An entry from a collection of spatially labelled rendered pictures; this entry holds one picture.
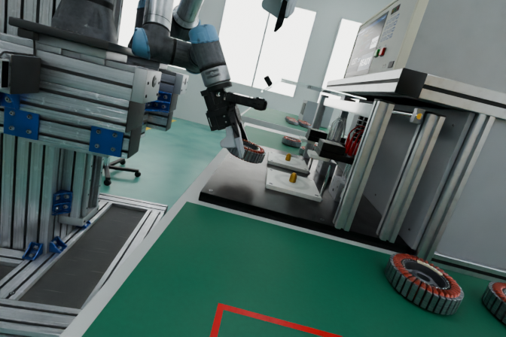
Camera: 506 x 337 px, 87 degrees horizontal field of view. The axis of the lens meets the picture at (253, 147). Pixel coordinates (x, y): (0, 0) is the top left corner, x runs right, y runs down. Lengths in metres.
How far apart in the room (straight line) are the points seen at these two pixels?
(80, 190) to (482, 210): 1.22
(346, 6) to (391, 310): 5.56
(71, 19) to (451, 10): 0.86
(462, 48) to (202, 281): 0.69
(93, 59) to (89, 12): 0.11
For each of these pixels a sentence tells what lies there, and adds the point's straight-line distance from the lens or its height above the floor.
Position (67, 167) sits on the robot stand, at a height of 0.56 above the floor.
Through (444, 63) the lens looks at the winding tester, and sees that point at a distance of 0.74.
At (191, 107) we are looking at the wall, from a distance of 5.72.
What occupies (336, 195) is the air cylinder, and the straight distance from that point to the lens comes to 0.78.
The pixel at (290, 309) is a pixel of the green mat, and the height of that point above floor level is 0.75.
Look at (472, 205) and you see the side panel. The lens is 0.71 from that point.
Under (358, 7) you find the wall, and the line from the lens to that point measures 5.87.
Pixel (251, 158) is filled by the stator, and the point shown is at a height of 0.83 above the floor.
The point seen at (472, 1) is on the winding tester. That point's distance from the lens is 0.78.
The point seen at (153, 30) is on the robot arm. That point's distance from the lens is 0.83.
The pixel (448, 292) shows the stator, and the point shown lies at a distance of 0.56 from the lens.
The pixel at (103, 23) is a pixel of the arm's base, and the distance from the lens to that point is 0.85.
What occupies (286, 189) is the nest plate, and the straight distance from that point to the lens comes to 0.71.
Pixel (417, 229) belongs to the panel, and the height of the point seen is 0.81.
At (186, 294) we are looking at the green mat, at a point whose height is 0.75.
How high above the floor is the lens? 1.02
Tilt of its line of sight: 13 degrees down
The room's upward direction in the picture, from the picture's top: 14 degrees clockwise
